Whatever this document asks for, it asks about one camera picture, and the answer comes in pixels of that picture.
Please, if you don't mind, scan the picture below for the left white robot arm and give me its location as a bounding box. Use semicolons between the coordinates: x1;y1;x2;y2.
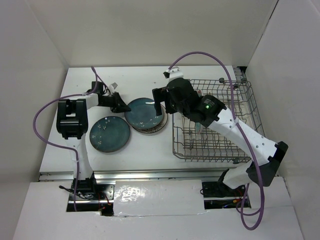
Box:
56;81;131;200

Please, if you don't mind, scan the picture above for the dark teal plate top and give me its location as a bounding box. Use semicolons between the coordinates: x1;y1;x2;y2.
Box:
124;97;164;130

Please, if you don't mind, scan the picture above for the red teal floral plate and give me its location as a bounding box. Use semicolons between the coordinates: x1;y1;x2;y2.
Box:
195;89;203;134

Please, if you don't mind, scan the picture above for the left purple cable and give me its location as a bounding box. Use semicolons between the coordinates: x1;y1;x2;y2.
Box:
33;66;111;212

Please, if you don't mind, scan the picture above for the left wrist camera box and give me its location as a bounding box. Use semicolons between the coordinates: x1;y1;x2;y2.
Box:
108;82;118;93

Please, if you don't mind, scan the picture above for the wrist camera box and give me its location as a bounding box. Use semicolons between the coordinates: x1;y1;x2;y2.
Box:
108;82;118;93
163;66;184;82

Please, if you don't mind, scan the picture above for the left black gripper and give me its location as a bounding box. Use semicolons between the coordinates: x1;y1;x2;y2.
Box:
99;91;131;113

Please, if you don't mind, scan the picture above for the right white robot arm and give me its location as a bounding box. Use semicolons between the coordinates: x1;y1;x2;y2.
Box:
152;77;289;196

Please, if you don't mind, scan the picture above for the dark teal plate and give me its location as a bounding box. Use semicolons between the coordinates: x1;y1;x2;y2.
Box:
89;116;131;153
124;97;164;130

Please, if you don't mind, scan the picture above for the patterned plate under stack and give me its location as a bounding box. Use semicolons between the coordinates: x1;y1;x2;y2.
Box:
133;105;168;134

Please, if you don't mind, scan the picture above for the dark teal plate left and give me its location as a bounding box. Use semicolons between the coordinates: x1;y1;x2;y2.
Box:
89;116;131;153

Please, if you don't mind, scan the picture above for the grey wire dish rack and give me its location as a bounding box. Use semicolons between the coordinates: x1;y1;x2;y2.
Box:
172;79;265;165

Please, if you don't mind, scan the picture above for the aluminium mounting rail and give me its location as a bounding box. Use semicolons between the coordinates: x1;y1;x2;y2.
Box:
38;66;278;213

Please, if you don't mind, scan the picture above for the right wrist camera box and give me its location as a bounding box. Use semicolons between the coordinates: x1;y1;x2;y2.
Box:
163;66;184;82

